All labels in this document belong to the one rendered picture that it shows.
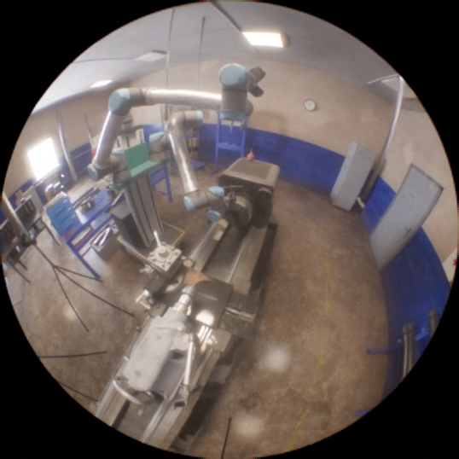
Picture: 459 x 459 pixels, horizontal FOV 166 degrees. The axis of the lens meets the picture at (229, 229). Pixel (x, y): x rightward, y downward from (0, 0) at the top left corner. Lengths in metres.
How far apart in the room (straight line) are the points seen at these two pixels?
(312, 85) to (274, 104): 1.17
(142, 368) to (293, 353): 1.68
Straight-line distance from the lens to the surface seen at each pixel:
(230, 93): 0.57
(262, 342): 1.98
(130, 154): 1.60
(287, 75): 4.63
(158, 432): 1.30
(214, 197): 0.90
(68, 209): 2.34
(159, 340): 0.79
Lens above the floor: 1.91
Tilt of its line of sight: 44 degrees down
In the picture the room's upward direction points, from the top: 6 degrees clockwise
